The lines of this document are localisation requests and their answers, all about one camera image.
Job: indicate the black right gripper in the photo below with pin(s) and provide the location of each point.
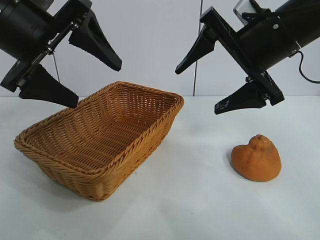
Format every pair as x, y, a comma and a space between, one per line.
262, 42

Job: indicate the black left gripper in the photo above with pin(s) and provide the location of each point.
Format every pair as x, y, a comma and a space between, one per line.
27, 27

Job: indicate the orange citrus fruit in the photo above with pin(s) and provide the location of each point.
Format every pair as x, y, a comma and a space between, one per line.
255, 162

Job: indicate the brown woven wicker basket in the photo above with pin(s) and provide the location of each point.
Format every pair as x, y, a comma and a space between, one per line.
112, 140

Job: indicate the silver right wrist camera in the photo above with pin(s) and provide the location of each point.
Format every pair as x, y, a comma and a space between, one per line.
241, 8

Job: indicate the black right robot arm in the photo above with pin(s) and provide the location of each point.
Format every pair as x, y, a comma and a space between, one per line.
305, 20

